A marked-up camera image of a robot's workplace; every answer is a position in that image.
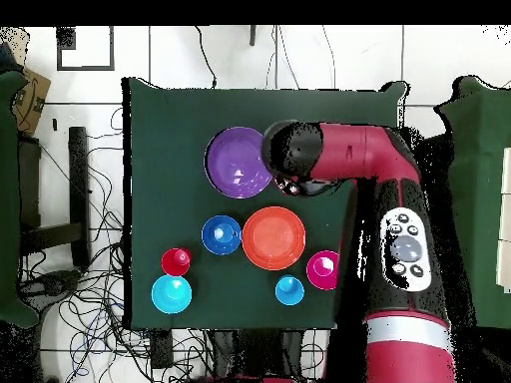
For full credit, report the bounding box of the cardboard box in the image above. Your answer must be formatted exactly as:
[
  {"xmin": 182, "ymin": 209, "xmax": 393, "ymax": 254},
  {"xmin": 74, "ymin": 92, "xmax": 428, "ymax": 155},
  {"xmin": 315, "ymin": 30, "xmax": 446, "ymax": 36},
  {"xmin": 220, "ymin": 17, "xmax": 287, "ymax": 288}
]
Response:
[{"xmin": 11, "ymin": 67, "xmax": 52, "ymax": 137}]

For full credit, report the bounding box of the black cable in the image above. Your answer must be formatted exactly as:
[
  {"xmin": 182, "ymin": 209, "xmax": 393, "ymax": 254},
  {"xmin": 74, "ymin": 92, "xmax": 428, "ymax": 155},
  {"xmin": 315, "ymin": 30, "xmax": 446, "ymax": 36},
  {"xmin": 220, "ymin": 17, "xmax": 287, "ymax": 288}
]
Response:
[{"xmin": 194, "ymin": 26, "xmax": 218, "ymax": 89}]

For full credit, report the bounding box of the grey machine base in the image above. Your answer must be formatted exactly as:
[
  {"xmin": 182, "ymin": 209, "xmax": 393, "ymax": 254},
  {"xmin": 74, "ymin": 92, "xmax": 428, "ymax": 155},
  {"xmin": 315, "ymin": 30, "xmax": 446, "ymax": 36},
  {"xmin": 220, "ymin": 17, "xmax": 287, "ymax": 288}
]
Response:
[{"xmin": 19, "ymin": 269, "xmax": 83, "ymax": 308}]

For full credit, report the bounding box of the tangle of black cables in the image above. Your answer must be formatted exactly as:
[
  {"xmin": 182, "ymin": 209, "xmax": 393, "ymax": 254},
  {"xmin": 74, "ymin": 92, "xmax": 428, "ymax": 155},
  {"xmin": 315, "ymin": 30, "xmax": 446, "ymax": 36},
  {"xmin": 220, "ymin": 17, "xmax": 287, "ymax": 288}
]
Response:
[{"xmin": 17, "ymin": 107, "xmax": 225, "ymax": 383}]

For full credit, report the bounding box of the black metal stand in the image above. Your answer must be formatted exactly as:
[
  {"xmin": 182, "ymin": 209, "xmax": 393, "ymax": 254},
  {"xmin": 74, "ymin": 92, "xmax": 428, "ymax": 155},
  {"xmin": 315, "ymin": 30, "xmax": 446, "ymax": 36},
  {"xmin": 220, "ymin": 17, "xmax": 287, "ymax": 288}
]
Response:
[{"xmin": 17, "ymin": 126, "xmax": 91, "ymax": 267}]

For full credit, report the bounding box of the magenta bowl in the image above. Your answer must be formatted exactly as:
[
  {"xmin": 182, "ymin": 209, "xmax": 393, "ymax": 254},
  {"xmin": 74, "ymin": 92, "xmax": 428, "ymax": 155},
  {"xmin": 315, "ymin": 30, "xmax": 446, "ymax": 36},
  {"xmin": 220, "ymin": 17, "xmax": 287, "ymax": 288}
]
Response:
[{"xmin": 305, "ymin": 249, "xmax": 339, "ymax": 291}]

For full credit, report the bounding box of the green cloth side table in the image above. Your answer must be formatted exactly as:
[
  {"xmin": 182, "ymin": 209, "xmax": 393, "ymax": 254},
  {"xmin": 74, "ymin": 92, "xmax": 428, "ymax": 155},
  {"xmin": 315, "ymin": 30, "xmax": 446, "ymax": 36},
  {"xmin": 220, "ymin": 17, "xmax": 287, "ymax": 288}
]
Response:
[
  {"xmin": 0, "ymin": 70, "xmax": 40, "ymax": 328},
  {"xmin": 432, "ymin": 75, "xmax": 511, "ymax": 330}
]

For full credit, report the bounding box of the wide orange bowl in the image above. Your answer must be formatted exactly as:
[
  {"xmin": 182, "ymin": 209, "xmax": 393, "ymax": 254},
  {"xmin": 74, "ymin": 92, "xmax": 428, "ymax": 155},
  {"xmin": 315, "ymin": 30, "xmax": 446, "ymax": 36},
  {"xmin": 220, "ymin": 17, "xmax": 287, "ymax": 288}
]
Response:
[{"xmin": 241, "ymin": 205, "xmax": 307, "ymax": 271}]

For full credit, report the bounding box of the light blue cup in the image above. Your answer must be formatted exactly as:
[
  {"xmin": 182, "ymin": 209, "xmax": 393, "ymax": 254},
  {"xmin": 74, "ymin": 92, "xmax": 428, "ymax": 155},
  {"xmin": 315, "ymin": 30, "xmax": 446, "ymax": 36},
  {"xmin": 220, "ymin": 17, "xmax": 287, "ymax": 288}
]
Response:
[{"xmin": 273, "ymin": 273, "xmax": 305, "ymax": 307}]

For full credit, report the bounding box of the red cup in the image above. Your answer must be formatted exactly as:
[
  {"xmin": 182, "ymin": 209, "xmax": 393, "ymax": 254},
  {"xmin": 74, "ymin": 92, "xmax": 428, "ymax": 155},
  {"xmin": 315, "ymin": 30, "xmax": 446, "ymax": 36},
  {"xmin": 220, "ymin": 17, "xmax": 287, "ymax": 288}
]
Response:
[{"xmin": 160, "ymin": 247, "xmax": 193, "ymax": 277}]

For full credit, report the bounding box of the purple bowl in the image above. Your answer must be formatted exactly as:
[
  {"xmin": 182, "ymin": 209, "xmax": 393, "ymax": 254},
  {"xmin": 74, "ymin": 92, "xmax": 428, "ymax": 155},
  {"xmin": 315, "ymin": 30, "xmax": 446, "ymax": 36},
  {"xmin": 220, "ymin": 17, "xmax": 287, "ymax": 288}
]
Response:
[{"xmin": 204, "ymin": 126, "xmax": 275, "ymax": 199}]

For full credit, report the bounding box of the dark green tablecloth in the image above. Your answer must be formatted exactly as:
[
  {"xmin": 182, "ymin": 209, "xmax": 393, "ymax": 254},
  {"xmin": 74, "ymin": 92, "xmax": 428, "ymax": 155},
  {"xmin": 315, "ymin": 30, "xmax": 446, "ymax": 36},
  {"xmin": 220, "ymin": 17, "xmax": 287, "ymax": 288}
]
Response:
[{"xmin": 121, "ymin": 76, "xmax": 408, "ymax": 332}]

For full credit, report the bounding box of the light blue bowl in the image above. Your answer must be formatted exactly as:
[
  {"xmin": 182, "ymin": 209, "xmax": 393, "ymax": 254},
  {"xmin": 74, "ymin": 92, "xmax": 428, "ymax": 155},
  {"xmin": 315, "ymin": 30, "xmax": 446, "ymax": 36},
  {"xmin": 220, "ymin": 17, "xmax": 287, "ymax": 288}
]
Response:
[{"xmin": 150, "ymin": 274, "xmax": 194, "ymax": 315}]

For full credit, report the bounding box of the black box on floor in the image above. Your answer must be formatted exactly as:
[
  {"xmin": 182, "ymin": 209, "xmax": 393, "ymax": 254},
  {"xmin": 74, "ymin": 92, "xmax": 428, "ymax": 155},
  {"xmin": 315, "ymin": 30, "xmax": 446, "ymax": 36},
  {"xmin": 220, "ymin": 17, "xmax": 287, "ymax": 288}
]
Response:
[{"xmin": 150, "ymin": 328, "xmax": 174, "ymax": 370}]

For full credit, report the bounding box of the black square frame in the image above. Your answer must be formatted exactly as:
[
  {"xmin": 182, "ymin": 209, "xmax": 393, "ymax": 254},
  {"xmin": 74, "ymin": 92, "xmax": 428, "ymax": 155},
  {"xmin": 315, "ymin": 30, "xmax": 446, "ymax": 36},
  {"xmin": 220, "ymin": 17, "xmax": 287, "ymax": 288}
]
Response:
[{"xmin": 56, "ymin": 26, "xmax": 116, "ymax": 72}]

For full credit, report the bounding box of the dark blue bowl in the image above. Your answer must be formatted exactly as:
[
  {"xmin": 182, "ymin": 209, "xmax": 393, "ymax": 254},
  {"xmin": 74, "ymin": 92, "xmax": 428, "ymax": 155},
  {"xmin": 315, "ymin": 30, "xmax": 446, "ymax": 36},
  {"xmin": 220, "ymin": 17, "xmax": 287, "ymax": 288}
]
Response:
[{"xmin": 200, "ymin": 214, "xmax": 244, "ymax": 256}]

